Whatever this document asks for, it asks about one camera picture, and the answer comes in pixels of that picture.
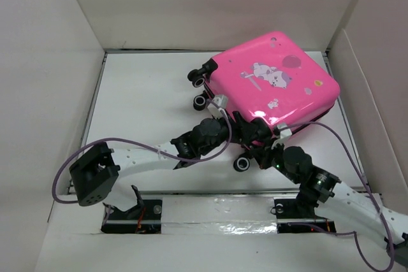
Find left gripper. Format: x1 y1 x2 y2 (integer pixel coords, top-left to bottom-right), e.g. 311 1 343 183
199 111 256 157

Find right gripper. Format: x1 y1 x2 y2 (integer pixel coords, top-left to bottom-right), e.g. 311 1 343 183
250 136 300 183

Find pink hard-shell suitcase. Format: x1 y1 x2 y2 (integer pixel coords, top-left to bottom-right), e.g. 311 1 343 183
187 32 340 161

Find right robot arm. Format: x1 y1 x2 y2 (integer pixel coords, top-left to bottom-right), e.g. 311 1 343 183
253 145 407 267

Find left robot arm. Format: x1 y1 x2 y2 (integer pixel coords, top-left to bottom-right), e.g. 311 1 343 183
69 111 272 219

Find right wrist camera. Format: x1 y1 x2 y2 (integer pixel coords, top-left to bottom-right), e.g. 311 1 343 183
272 123 292 147

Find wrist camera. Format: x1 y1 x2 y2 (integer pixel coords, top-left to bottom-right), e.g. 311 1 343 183
272 123 292 147
207 94 229 118

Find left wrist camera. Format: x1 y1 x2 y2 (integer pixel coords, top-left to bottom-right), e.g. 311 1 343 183
207 94 229 118

